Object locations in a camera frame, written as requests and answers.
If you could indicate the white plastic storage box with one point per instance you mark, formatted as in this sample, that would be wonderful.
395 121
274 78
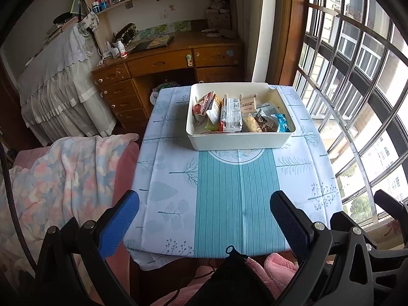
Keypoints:
239 142

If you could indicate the wooden desk with drawers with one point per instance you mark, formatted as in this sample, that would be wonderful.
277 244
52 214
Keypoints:
159 63

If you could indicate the pastel floral blanket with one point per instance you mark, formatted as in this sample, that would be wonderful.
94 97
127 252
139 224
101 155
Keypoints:
63 178

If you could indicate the green printed picture strip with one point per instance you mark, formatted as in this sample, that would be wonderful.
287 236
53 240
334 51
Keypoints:
165 28

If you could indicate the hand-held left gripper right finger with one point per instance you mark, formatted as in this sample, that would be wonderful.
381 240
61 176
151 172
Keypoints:
290 223

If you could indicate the black patterned pouch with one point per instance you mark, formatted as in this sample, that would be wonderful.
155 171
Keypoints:
126 33

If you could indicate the pink armchair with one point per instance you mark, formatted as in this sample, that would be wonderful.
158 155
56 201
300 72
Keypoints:
126 165

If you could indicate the red and white snack packet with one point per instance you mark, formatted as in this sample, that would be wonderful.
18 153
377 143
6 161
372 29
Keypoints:
204 103

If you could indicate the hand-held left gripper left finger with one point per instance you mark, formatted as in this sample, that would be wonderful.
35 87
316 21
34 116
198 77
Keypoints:
119 223

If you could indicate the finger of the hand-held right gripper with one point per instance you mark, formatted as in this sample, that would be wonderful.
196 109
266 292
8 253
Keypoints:
392 208
389 252

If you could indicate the black hat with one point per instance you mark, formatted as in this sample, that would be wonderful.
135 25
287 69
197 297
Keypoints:
65 17

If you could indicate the barred window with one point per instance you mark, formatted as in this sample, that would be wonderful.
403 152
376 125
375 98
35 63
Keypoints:
350 70

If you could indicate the clear puffed rice packet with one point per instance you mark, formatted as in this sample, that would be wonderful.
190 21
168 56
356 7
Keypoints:
251 124

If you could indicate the patterned cloth bag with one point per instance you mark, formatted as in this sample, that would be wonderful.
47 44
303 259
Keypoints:
89 22

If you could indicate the white lace covered furniture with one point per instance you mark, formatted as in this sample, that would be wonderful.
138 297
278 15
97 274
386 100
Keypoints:
57 86

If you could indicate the clear orange snack packet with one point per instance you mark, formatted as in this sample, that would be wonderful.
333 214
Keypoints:
214 110

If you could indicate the brown snack packet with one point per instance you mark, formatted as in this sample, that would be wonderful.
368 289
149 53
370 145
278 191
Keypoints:
266 122

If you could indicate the pale blue tree-print tablecloth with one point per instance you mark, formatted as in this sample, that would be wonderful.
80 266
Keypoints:
236 197

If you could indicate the black zip jacket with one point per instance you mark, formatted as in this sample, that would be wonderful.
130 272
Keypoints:
229 280

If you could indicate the small white bottle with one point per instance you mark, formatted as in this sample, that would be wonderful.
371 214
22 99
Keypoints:
121 50

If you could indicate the patterned storage box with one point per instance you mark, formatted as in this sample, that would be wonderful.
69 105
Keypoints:
219 22

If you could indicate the beige leaf-print cover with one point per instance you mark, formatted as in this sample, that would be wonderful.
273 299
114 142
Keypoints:
387 229

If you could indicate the beige bread packet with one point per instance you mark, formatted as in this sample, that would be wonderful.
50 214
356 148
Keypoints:
248 105

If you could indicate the blue biscuit packet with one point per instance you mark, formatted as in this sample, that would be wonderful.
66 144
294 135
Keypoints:
283 124

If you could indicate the green snack packet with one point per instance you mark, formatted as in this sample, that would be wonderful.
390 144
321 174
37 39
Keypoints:
211 125

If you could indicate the pink fleece garment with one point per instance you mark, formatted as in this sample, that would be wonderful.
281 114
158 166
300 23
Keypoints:
277 266

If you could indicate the white and grey snack packet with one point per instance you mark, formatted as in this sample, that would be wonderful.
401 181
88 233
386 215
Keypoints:
231 114

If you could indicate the wooden window frame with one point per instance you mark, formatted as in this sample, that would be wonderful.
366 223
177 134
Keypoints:
293 38

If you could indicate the dark flat book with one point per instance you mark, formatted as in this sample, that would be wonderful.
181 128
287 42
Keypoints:
153 43

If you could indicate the dark-haired doll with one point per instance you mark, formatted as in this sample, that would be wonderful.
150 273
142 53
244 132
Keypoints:
219 1

